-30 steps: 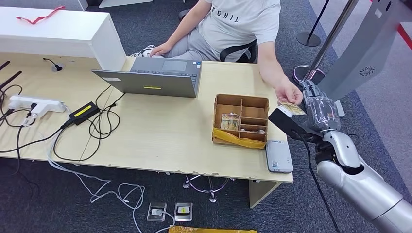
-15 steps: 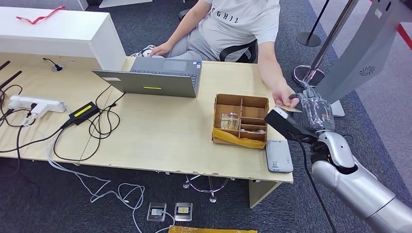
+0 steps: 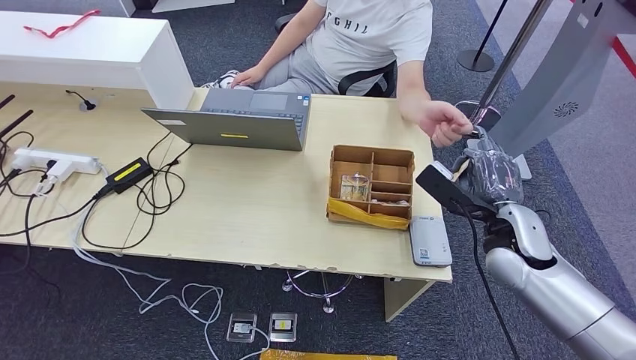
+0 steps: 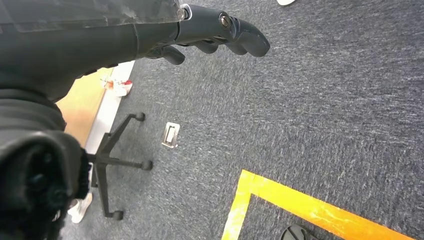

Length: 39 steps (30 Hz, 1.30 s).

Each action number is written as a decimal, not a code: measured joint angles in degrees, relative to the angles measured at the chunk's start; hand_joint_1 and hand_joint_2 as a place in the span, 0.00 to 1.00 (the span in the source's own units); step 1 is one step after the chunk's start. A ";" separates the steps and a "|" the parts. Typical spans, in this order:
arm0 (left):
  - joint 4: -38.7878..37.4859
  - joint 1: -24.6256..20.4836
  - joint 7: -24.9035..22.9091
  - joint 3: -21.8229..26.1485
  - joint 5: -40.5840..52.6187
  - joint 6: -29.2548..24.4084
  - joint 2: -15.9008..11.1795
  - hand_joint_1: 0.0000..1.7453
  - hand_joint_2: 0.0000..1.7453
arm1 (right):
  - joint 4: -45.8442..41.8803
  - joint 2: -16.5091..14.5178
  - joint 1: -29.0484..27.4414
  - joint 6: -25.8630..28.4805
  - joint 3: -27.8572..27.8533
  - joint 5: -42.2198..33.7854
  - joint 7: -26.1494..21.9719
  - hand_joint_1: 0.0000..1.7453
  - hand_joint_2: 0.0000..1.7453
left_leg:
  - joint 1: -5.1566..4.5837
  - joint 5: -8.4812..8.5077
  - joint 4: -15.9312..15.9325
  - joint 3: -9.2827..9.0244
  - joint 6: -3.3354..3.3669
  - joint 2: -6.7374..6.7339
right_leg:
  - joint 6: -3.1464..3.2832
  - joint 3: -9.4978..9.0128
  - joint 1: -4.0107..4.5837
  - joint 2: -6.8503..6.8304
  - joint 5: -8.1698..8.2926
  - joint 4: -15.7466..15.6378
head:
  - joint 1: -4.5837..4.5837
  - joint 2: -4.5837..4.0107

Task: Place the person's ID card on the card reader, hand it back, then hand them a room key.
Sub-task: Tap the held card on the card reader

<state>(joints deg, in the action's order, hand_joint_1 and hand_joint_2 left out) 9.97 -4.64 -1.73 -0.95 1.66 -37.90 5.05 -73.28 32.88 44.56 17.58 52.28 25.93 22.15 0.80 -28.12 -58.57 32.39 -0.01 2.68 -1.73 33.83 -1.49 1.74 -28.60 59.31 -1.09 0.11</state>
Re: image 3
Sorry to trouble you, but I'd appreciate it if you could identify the grey laptop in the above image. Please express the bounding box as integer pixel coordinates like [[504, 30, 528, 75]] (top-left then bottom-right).
[[141, 88, 313, 152]]

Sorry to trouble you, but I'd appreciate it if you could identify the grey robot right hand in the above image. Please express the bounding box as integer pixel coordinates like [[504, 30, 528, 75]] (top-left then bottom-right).
[[451, 124, 526, 207]]

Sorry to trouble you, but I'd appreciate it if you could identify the black power brick yellow label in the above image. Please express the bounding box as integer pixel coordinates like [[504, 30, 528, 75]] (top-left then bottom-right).
[[105, 157, 154, 195]]

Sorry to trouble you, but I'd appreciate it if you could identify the yellow tape on floor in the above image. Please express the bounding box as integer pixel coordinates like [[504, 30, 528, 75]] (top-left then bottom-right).
[[259, 349, 398, 360]]

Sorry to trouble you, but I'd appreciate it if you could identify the floor socket with white plug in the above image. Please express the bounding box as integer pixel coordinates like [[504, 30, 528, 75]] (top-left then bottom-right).
[[226, 311, 258, 344]]

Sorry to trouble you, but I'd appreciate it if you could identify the white counter block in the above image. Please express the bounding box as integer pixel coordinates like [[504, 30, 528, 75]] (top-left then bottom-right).
[[0, 10, 196, 110]]

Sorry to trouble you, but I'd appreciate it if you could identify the black wrist camera pale tip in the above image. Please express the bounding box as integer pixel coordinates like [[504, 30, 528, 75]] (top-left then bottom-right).
[[415, 160, 493, 222]]

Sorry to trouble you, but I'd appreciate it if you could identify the white power strip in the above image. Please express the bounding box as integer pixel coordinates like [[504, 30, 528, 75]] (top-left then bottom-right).
[[10, 148, 102, 176]]

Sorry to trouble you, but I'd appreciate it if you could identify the black stanchion post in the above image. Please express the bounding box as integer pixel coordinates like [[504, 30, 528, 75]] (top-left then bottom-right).
[[457, 0, 510, 74]]

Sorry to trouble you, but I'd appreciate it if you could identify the desk grommet with black cable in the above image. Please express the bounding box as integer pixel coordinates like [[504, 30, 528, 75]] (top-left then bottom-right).
[[64, 89, 98, 113]]

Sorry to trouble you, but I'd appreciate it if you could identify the long black antenna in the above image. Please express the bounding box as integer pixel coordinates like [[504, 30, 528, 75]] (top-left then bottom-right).
[[0, 109, 35, 140]]

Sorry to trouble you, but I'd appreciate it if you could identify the black looped laptop cable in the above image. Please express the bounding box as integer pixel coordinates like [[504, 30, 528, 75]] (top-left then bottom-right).
[[80, 130, 194, 251]]

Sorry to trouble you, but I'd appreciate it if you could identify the person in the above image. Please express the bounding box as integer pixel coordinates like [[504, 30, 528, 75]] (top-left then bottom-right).
[[201, 0, 474, 149]]

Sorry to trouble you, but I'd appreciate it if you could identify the person's left hand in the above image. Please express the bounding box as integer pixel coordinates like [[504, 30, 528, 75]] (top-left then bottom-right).
[[416, 100, 475, 149]]

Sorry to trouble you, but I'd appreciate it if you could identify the black cable on robot arm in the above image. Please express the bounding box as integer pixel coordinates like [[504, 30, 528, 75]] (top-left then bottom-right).
[[449, 198, 521, 360]]

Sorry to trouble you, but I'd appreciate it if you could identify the chrome stool base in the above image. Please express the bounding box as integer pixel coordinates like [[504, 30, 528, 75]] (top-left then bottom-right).
[[281, 269, 363, 315]]

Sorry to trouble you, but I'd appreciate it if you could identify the red barrier belt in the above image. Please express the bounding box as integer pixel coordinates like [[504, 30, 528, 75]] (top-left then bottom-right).
[[610, 35, 636, 80]]

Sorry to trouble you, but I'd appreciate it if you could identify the white card reader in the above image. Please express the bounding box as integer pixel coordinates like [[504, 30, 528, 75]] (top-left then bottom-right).
[[409, 214, 453, 269]]

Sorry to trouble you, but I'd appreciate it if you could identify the grey kiosk stand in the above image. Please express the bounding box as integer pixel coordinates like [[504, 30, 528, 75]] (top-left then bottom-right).
[[464, 0, 636, 181]]

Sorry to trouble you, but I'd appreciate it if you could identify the thin black looped cable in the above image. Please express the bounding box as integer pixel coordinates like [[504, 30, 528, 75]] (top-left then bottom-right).
[[0, 130, 56, 272]]

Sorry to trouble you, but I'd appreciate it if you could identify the black mains cable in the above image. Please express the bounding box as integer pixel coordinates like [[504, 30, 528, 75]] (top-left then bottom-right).
[[0, 192, 110, 239]]

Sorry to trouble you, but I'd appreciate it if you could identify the floor socket yellow label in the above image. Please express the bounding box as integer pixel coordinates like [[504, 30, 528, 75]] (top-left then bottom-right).
[[268, 311, 298, 344]]

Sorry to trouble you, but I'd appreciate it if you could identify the black white sneaker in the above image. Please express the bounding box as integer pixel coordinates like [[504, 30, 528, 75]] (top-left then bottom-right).
[[201, 68, 242, 91]]

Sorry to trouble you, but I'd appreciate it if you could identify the cardboard divider box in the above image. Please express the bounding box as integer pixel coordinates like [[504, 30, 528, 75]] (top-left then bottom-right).
[[326, 144, 416, 231]]

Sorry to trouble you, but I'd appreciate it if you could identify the person's right hand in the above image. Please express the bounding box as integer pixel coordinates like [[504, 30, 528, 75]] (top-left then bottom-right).
[[230, 65, 267, 89]]

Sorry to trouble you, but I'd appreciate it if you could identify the white plug adapter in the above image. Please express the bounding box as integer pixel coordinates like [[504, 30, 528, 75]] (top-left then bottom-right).
[[43, 160, 74, 185]]

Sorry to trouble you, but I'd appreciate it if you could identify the black office chair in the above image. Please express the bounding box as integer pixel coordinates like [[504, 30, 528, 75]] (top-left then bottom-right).
[[274, 13, 398, 98]]

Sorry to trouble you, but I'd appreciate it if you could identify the light wood desk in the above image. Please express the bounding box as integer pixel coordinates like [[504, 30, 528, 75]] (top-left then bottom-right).
[[0, 82, 454, 323]]

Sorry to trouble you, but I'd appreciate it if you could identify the red lanyard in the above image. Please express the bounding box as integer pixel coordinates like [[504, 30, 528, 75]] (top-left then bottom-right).
[[23, 9, 101, 40]]

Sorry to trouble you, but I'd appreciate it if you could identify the chrome stanchion post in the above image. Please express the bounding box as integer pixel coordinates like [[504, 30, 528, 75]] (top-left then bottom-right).
[[454, 0, 555, 133]]

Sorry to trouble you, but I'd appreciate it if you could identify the white floor cable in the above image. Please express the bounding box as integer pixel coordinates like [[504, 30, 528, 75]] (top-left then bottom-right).
[[69, 163, 272, 360]]

